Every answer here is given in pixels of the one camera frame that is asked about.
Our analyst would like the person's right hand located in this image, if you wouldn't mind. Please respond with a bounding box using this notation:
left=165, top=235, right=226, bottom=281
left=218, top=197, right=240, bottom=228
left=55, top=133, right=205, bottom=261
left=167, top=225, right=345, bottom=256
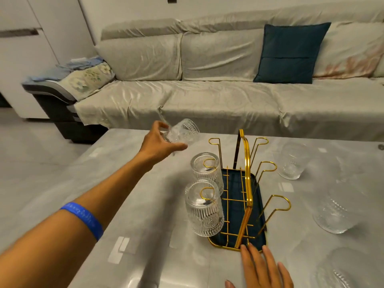
left=225, top=243, right=295, bottom=288

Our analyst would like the gold cup rack with tray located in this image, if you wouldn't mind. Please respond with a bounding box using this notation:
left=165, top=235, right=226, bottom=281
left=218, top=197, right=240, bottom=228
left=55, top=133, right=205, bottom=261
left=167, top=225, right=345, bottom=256
left=207, top=129, right=292, bottom=253

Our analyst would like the white cabinet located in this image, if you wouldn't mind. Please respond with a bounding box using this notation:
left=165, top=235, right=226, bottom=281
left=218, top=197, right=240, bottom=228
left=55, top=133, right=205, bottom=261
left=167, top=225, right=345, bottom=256
left=0, top=0, right=97, bottom=119

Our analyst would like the pile of blue clothes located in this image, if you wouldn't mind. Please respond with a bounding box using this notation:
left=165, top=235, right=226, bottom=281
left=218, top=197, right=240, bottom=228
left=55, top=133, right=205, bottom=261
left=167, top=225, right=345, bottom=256
left=25, top=56, right=104, bottom=83

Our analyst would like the blue wristband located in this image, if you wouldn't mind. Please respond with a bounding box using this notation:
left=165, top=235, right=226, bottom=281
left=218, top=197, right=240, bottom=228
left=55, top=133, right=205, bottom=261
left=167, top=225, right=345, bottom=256
left=60, top=202, right=104, bottom=242

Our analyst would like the beige pillow with pink pattern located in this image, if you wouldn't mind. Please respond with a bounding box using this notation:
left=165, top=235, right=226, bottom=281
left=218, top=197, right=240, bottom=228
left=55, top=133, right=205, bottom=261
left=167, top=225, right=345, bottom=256
left=313, top=22, right=384, bottom=79

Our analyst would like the grey covered sofa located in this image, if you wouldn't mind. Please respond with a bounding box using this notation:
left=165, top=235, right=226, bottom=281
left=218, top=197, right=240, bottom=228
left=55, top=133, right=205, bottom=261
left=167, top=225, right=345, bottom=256
left=22, top=1, right=384, bottom=144

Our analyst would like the person's left hand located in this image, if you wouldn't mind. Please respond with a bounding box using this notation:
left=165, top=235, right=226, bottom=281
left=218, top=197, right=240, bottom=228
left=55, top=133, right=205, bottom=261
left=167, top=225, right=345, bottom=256
left=137, top=120, right=188, bottom=172

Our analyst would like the person's left forearm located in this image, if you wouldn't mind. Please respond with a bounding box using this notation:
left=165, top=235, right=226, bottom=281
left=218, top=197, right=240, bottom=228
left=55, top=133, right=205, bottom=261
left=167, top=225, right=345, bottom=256
left=0, top=153, right=152, bottom=288

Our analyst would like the dark teal cushion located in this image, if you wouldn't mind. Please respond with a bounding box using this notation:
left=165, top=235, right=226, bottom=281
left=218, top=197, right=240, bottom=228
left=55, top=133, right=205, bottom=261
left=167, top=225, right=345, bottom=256
left=253, top=22, right=332, bottom=84

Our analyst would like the clear ribbed drinking glass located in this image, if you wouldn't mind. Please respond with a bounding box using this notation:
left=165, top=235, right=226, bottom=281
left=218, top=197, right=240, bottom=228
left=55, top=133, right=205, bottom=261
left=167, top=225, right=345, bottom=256
left=277, top=142, right=310, bottom=180
left=313, top=181, right=362, bottom=235
left=163, top=118, right=200, bottom=147
left=185, top=179, right=225, bottom=237
left=190, top=152, right=224, bottom=197
left=316, top=247, right=384, bottom=288

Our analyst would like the cream floral cloth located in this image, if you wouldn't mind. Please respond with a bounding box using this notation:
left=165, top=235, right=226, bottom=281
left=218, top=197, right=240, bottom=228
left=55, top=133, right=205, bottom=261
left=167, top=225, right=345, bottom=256
left=59, top=61, right=116, bottom=102

